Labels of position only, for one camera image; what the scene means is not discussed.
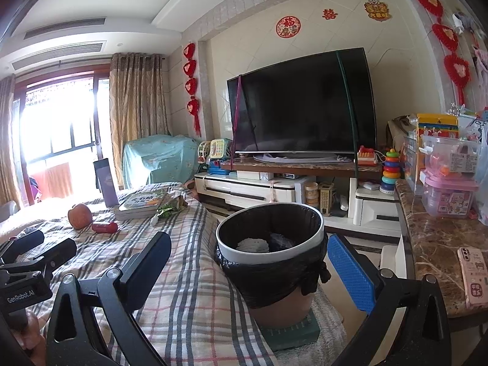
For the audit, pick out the small white wrapper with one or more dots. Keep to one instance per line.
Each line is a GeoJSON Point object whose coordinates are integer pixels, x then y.
{"type": "Point", "coordinates": [154, 221]}

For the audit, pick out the red character wall sticker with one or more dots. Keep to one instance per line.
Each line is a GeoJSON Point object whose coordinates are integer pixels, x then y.
{"type": "Point", "coordinates": [329, 14]}

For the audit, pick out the round red wall sticker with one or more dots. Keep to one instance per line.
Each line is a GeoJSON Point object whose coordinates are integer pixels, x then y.
{"type": "Point", "coordinates": [288, 26]}

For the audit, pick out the brown television shelf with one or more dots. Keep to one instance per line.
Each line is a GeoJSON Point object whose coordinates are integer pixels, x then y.
{"type": "Point", "coordinates": [305, 166]}

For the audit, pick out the black flat television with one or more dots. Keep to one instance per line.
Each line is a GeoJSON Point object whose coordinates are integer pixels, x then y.
{"type": "Point", "coordinates": [301, 103]}

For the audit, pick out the purple box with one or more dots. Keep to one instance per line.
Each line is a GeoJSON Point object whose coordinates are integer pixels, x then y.
{"type": "Point", "coordinates": [106, 183]}

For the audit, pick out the green leaf wrapper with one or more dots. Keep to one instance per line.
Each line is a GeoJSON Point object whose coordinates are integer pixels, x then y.
{"type": "Point", "coordinates": [171, 206]}

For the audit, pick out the trash bin with black liner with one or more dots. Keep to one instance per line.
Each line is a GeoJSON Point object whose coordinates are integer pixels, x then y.
{"type": "Point", "coordinates": [267, 278]}

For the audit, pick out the beige curtain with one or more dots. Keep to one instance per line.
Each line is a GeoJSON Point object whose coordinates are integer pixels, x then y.
{"type": "Point", "coordinates": [139, 95]}
{"type": "Point", "coordinates": [7, 141]}

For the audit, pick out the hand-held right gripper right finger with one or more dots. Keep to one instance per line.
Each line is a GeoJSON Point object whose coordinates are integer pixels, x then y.
{"type": "Point", "coordinates": [350, 270]}

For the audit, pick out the balcony sliding glass door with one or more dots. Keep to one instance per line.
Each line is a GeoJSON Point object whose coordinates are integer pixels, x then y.
{"type": "Point", "coordinates": [64, 122]}

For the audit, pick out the blue toy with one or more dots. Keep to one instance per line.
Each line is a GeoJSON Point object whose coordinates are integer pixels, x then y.
{"type": "Point", "coordinates": [216, 167]}

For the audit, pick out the green children's book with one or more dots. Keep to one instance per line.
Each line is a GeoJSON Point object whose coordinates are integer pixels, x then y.
{"type": "Point", "coordinates": [146, 203]}

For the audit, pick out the brown marble side counter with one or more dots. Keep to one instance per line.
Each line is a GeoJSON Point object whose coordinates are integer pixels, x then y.
{"type": "Point", "coordinates": [434, 244]}

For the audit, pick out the yellow colourful box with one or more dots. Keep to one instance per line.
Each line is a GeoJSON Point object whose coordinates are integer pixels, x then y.
{"type": "Point", "coordinates": [436, 124]}

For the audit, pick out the clear drawer organiser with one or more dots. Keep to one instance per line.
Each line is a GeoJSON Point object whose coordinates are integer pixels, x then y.
{"type": "Point", "coordinates": [413, 160]}

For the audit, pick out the red toy telephone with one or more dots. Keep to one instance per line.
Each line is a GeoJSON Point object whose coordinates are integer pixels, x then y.
{"type": "Point", "coordinates": [366, 156]}

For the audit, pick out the clear plastic storage box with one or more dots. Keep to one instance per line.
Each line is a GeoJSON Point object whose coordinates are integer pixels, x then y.
{"type": "Point", "coordinates": [453, 156]}

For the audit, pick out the toy telephone with keypad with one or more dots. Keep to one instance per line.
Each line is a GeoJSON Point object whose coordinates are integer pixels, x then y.
{"type": "Point", "coordinates": [220, 148]}

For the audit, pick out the red heart hanging decoration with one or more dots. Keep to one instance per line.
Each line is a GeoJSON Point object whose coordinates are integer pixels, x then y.
{"type": "Point", "coordinates": [191, 84]}
{"type": "Point", "coordinates": [444, 36]}

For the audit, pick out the green flat box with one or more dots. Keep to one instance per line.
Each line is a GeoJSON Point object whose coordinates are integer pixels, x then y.
{"type": "Point", "coordinates": [295, 333]}

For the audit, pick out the white set-top box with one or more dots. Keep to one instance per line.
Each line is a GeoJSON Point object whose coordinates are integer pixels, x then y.
{"type": "Point", "coordinates": [251, 175]}

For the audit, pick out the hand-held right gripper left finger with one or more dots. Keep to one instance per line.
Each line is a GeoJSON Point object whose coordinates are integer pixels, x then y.
{"type": "Point", "coordinates": [152, 259]}

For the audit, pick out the white television cabinet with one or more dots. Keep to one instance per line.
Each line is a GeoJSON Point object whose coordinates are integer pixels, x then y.
{"type": "Point", "coordinates": [244, 194]}

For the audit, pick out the pink cased phone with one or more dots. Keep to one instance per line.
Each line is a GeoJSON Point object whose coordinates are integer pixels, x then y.
{"type": "Point", "coordinates": [474, 278]}

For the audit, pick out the orange hanging cloth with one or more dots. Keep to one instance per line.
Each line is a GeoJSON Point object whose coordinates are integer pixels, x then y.
{"type": "Point", "coordinates": [57, 179]}

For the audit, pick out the orange round fruit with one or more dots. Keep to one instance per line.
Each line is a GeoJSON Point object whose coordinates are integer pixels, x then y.
{"type": "Point", "coordinates": [80, 216]}

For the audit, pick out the teal cloth covered furniture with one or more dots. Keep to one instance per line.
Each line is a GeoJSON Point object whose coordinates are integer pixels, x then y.
{"type": "Point", "coordinates": [156, 158]}

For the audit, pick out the person's left hand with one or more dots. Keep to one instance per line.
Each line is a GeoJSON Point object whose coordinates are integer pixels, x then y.
{"type": "Point", "coordinates": [34, 329]}

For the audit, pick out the white remote control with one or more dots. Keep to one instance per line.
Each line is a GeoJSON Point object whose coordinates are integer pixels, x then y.
{"type": "Point", "coordinates": [344, 202]}

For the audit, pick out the cartoon wall sticker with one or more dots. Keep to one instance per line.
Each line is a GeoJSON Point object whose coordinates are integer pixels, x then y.
{"type": "Point", "coordinates": [377, 8]}

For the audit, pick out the pink lidded storage box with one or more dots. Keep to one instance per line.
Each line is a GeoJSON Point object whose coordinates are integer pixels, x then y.
{"type": "Point", "coordinates": [450, 198]}

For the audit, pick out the yellow green toy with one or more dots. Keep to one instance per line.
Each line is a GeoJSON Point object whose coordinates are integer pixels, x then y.
{"type": "Point", "coordinates": [204, 151]}

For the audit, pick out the ceiling air vent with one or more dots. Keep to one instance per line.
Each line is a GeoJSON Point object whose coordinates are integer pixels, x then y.
{"type": "Point", "coordinates": [64, 27]}
{"type": "Point", "coordinates": [57, 54]}

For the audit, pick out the small red packet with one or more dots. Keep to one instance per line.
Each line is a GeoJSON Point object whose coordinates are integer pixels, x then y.
{"type": "Point", "coordinates": [103, 227]}

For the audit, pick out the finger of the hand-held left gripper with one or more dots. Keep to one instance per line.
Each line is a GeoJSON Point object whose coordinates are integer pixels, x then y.
{"type": "Point", "coordinates": [57, 254]}
{"type": "Point", "coordinates": [23, 244]}

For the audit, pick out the beige sofa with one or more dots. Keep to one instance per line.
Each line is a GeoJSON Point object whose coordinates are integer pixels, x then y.
{"type": "Point", "coordinates": [7, 213]}

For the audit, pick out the brown paper bag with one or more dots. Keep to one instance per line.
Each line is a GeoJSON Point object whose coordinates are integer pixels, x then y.
{"type": "Point", "coordinates": [400, 133]}

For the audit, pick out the white flat device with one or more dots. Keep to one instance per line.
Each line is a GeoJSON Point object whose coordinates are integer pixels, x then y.
{"type": "Point", "coordinates": [369, 186]}

